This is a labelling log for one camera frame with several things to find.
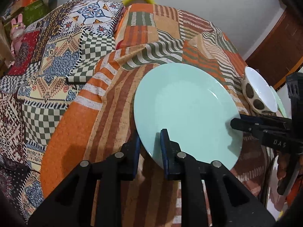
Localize orange striped patchwork blanket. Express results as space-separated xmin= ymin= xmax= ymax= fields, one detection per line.
xmin=41 ymin=4 xmax=268 ymax=226

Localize pink rabbit toy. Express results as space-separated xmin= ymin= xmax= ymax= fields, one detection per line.
xmin=9 ymin=13 xmax=26 ymax=67

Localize mint green plate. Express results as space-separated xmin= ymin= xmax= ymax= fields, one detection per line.
xmin=134 ymin=63 xmax=243 ymax=169

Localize white bowl black dots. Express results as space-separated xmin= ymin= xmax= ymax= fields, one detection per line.
xmin=241 ymin=66 xmax=278 ymax=114

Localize ornate patterned quilt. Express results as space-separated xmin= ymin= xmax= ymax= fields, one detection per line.
xmin=1 ymin=0 xmax=124 ymax=221

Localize green cardboard box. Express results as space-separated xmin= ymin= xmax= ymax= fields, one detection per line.
xmin=22 ymin=0 xmax=50 ymax=27

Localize person's right hand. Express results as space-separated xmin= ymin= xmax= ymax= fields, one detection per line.
xmin=277 ymin=153 xmax=290 ymax=180

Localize large white plate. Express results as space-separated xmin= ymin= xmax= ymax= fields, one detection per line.
xmin=263 ymin=156 xmax=288 ymax=221

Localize wooden door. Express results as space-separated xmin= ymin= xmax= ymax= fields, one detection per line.
xmin=246 ymin=9 xmax=302 ymax=90

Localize mint green bowl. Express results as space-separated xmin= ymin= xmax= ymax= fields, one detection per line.
xmin=270 ymin=86 xmax=288 ymax=118

